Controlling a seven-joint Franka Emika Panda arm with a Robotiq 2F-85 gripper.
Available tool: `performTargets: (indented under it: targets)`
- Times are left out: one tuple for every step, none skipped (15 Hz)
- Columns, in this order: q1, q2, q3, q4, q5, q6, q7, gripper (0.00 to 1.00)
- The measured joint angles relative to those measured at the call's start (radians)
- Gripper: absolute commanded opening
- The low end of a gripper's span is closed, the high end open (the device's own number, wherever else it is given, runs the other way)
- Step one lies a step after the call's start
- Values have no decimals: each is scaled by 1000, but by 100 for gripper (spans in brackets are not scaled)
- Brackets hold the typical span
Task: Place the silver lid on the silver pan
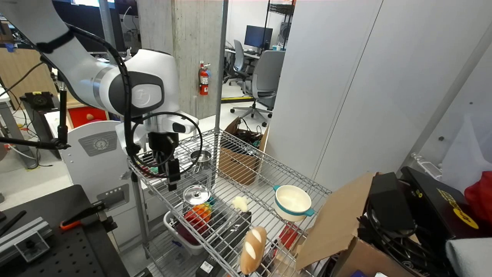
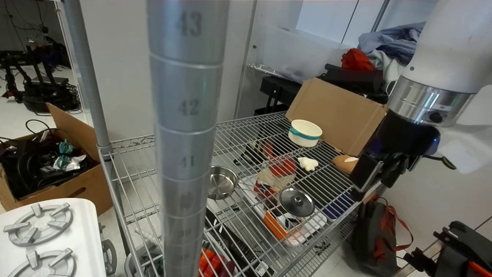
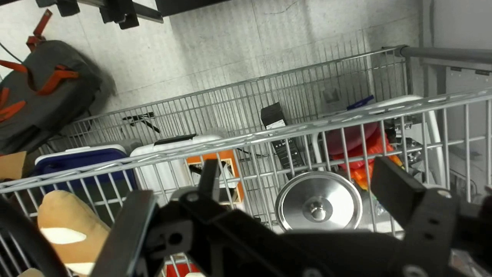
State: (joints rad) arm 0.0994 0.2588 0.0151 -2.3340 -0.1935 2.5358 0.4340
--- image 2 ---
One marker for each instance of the teal and white item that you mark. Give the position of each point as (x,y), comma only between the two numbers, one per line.
(63,163)

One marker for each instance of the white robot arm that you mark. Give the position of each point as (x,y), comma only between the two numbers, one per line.
(451,47)

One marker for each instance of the toy kitchen stove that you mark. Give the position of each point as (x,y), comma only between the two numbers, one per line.
(90,241)

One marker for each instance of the red fabric item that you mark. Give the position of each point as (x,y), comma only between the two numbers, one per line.
(356,61)

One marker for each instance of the silver pan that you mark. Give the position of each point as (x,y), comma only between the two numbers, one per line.
(222,184)

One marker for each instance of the black bag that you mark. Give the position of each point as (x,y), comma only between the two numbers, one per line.
(359,79)

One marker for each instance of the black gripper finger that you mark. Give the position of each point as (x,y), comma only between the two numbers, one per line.
(366,172)
(396,170)

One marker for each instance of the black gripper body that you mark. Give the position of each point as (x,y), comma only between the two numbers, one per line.
(408,133)

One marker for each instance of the white toy garlic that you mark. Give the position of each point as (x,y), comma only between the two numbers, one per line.
(308,164)

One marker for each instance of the grey stove burner grate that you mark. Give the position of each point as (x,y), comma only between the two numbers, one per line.
(33,259)
(37,224)

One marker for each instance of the black box shaped item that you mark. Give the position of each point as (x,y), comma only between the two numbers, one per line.
(279,90)

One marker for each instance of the grey caster wheel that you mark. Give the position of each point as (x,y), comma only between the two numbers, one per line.
(108,256)

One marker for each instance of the plain grey shelf pole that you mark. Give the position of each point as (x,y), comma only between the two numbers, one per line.
(85,67)

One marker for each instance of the black equipment pile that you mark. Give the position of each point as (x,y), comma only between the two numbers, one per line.
(47,95)

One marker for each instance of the beige toy piece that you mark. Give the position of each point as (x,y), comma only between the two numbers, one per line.
(270,179)

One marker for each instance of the red round toy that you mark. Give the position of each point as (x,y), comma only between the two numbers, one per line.
(283,167)

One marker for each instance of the blue storage container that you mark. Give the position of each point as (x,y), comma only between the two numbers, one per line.
(339,206)

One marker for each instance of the white bowl with teal stripe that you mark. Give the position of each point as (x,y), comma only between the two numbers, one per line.
(305,136)

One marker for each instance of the orange rimmed small box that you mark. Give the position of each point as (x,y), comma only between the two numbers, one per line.
(274,229)

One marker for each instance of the silver pan lid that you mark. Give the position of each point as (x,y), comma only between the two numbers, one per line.
(297,203)

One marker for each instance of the blue grey cloth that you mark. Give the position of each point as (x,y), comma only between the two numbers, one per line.
(389,44)

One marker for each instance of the toy bread loaf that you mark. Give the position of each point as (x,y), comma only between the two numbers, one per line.
(345,166)

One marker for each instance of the cardboard box on shelf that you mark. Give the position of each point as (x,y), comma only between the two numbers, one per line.
(339,113)

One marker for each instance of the grey numbered shelf pole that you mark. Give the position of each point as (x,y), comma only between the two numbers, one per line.
(186,103)

